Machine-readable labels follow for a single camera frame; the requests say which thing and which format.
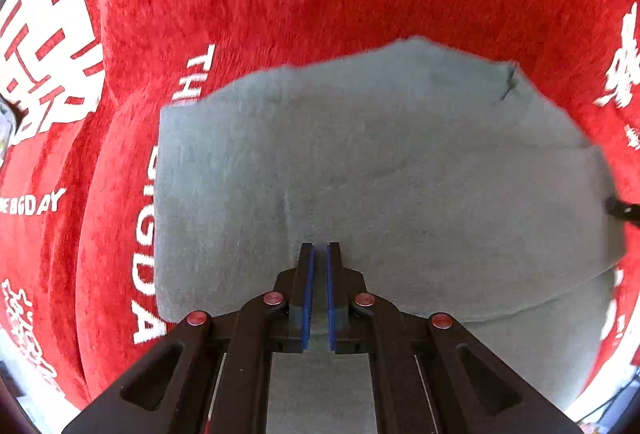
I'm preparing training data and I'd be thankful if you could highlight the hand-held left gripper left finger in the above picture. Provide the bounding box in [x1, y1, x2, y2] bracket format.
[62, 242, 317, 434]

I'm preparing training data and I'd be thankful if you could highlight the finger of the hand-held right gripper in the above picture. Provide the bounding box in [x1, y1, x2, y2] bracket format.
[604, 196, 640, 225]

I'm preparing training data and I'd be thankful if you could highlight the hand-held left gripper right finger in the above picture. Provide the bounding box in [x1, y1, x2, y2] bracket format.
[327, 242, 583, 434]

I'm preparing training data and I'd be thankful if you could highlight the grey small garment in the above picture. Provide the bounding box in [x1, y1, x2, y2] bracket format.
[152, 36, 628, 434]

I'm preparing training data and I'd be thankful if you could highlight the white floral cloth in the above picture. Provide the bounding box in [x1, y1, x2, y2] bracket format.
[0, 98, 23, 165]

